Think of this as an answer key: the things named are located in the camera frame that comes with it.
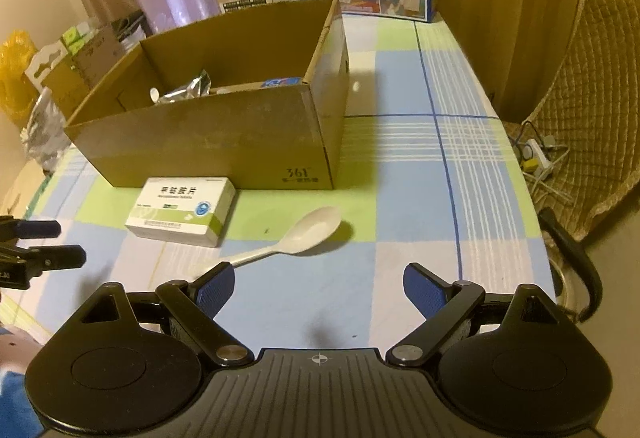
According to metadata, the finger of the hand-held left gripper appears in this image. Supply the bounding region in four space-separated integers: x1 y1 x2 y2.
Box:
0 244 87 290
0 216 62 242

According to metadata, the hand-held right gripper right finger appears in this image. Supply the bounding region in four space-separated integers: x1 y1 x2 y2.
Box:
385 262 563 366

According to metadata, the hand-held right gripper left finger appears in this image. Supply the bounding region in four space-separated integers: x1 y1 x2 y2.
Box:
80 262 253 366

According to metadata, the white green medicine box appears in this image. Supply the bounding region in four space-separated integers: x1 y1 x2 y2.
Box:
124 176 237 248

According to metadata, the white plastic spoon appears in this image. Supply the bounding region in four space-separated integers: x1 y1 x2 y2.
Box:
192 206 343 279

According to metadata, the large brown cardboard box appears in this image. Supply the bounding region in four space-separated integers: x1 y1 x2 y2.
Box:
64 0 351 191

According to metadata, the silver foil bag green leaf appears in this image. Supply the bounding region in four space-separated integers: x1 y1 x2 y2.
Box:
155 70 213 105

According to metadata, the clear plastic box blue label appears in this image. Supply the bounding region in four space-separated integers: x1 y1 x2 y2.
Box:
260 76 304 89

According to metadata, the white plastic bag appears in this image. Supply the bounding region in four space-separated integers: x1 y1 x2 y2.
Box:
20 88 72 175

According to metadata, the blue white cloth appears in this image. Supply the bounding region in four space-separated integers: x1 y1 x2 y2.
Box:
0 323 48 438

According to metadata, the black chair armrest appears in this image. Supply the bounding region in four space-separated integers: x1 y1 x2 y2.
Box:
537 207 606 324

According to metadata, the yellow plastic bag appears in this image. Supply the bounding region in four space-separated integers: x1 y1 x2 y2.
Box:
0 30 40 129

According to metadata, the small brown cardboard box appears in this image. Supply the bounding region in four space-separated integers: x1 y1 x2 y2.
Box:
42 25 130 119

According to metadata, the quilted chair cover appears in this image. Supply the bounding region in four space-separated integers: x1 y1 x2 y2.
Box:
520 0 640 244

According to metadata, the brown curtain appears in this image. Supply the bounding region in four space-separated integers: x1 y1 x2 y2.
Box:
432 0 588 124

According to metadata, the white power strip with cables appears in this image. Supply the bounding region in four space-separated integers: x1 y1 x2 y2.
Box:
505 120 572 205

